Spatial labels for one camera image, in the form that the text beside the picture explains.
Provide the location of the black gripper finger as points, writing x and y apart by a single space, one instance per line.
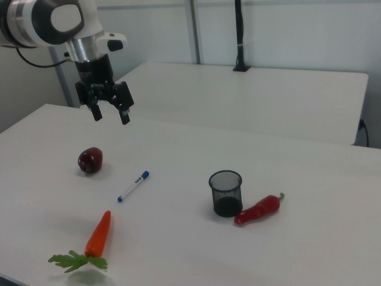
94 107
124 101

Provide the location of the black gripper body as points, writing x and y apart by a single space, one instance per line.
95 71

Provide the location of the white marker with blue cap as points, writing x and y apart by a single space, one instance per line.
133 186

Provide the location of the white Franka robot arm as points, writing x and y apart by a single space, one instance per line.
29 18

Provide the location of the dark red apple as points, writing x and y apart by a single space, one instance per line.
90 161

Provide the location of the white side table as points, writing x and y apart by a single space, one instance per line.
238 98

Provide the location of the orange carrot with green leaves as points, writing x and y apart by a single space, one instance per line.
98 235

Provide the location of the black pole stand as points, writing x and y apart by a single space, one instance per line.
239 35

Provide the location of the black mesh pen cup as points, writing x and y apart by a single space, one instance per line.
227 202

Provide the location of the red chili pepper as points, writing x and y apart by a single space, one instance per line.
259 211

